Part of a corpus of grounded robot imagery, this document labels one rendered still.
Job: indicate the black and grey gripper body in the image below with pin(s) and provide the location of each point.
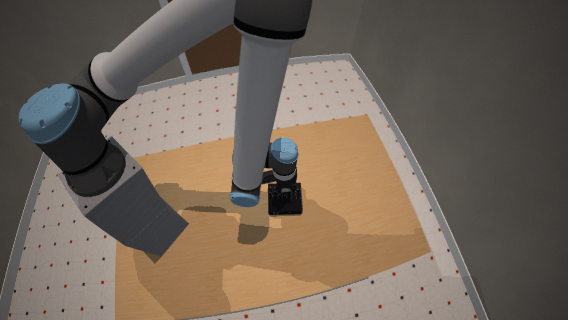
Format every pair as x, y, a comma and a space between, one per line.
289, 183

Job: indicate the black lighting desk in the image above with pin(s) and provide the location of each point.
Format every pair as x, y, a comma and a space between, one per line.
286, 202

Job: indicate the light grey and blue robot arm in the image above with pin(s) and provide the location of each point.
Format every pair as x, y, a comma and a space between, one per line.
66, 123

